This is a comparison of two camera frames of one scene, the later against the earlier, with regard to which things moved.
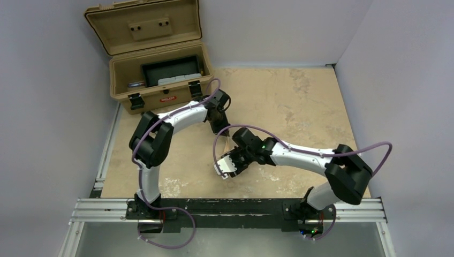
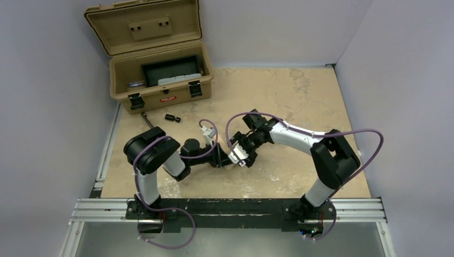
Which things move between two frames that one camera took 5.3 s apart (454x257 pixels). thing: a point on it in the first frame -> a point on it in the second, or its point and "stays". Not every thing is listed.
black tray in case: [153, 71] stays
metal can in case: [135, 84] stays
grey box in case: [164, 81] stays
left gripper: [220, 124] -> [218, 157]
